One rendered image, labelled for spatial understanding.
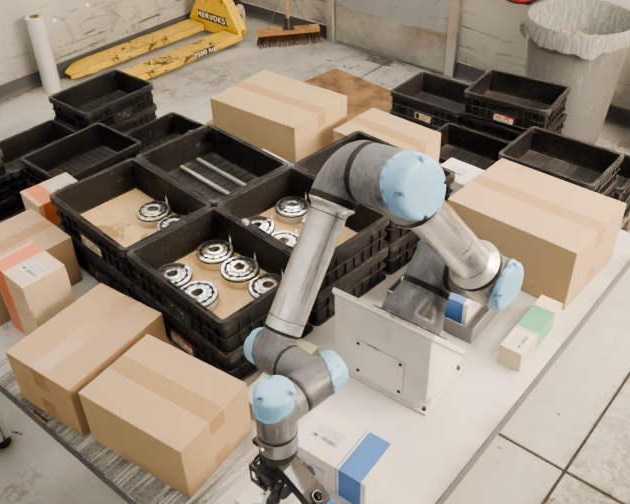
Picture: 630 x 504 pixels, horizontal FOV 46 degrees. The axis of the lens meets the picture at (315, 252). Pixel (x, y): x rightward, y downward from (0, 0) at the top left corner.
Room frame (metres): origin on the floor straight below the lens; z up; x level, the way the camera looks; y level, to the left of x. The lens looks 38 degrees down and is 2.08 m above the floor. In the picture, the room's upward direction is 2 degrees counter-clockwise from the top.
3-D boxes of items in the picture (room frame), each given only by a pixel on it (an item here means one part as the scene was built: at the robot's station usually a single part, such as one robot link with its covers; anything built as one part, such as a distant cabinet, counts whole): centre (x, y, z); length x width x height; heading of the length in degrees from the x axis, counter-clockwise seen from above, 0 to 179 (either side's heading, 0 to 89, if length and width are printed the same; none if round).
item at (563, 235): (1.74, -0.64, 0.80); 0.40 x 0.30 x 0.20; 47
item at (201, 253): (1.61, 0.27, 0.86); 0.10 x 0.10 x 0.01
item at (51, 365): (1.30, 0.56, 0.78); 0.30 x 0.22 x 0.16; 145
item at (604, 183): (2.51, -0.98, 0.37); 0.40 x 0.30 x 0.45; 49
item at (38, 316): (1.49, 0.74, 0.81); 0.16 x 0.12 x 0.07; 49
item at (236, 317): (1.48, 0.25, 0.92); 0.40 x 0.30 x 0.02; 44
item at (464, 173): (2.07, -0.51, 0.75); 0.20 x 0.12 x 0.09; 46
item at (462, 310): (1.53, -0.35, 0.75); 0.20 x 0.12 x 0.09; 53
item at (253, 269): (1.53, 0.20, 0.86); 0.10 x 0.10 x 0.01
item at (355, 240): (1.69, 0.03, 0.92); 0.40 x 0.30 x 0.02; 44
